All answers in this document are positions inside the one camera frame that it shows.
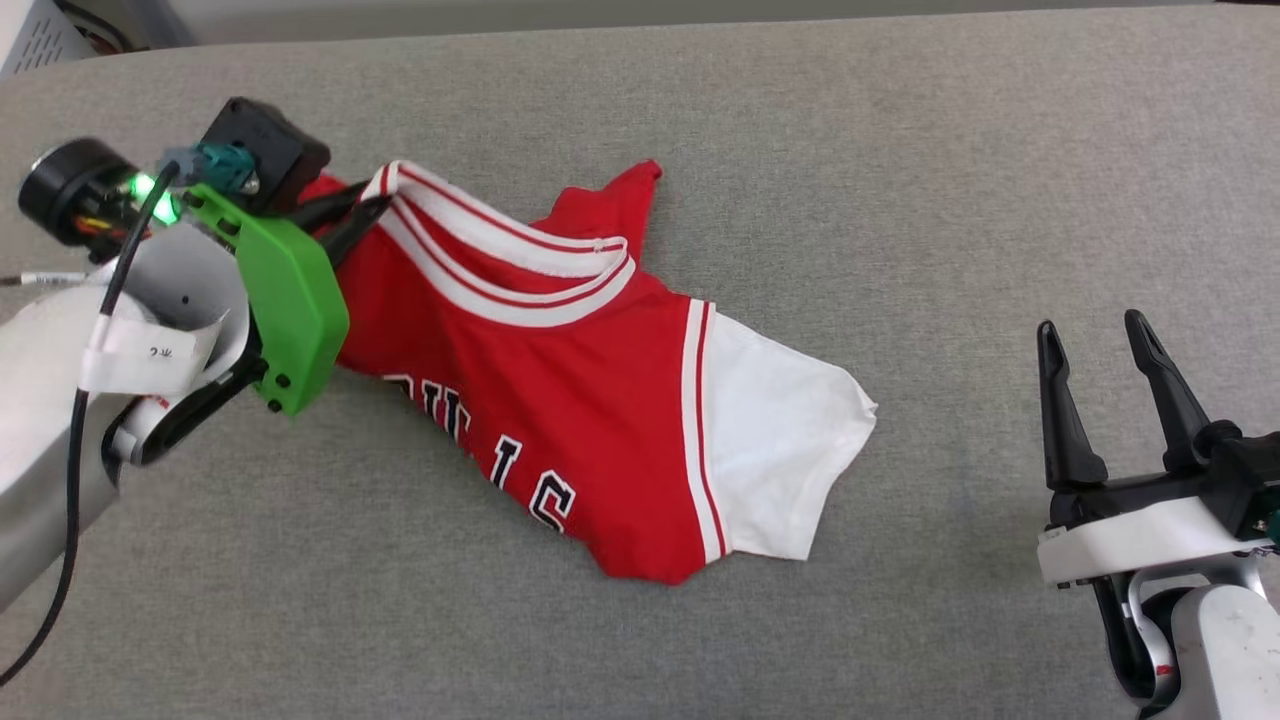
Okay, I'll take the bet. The white equipment box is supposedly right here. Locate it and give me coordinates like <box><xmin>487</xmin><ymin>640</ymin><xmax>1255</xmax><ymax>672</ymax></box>
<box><xmin>0</xmin><ymin>0</ymin><xmax>97</xmax><ymax>82</ymax></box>

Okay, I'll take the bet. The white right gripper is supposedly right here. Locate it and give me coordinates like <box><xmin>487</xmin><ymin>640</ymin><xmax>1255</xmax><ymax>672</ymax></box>
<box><xmin>1036</xmin><ymin>309</ymin><xmax>1263</xmax><ymax>589</ymax></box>

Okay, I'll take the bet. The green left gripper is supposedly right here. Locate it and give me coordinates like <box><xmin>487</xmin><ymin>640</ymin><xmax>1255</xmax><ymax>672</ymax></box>
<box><xmin>183</xmin><ymin>182</ymin><xmax>394</xmax><ymax>419</ymax></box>

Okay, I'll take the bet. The white paper cable label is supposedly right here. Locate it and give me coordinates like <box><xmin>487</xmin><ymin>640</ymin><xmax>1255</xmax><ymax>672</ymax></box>
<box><xmin>79</xmin><ymin>309</ymin><xmax>230</xmax><ymax>397</ymax></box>

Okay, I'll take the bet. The red and white basketball jersey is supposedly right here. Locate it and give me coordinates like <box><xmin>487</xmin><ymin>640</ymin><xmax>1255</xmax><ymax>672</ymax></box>
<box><xmin>298</xmin><ymin>158</ymin><xmax>880</xmax><ymax>587</ymax></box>

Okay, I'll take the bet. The white partition panel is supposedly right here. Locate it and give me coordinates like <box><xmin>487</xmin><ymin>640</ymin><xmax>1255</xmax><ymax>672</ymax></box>
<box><xmin>190</xmin><ymin>0</ymin><xmax>1216</xmax><ymax>43</ymax></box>

